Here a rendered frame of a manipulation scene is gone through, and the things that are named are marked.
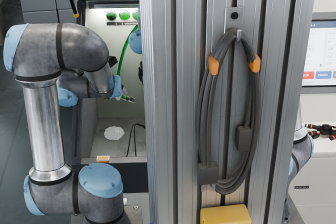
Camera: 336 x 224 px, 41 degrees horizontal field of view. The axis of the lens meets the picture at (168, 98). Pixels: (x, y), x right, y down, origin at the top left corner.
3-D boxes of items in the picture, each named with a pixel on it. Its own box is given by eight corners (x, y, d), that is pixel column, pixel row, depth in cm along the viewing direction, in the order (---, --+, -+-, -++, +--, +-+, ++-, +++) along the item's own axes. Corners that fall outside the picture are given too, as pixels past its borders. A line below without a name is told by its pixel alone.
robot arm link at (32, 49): (80, 223, 124) (59, 26, 106) (25, 225, 123) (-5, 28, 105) (85, 199, 135) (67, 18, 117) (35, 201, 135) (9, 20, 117)
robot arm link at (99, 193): (124, 222, 126) (120, 185, 119) (75, 224, 126) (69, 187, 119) (125, 193, 137) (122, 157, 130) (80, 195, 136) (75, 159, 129)
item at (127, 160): (84, 194, 188) (80, 163, 180) (85, 187, 192) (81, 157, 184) (232, 190, 188) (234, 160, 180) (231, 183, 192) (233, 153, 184)
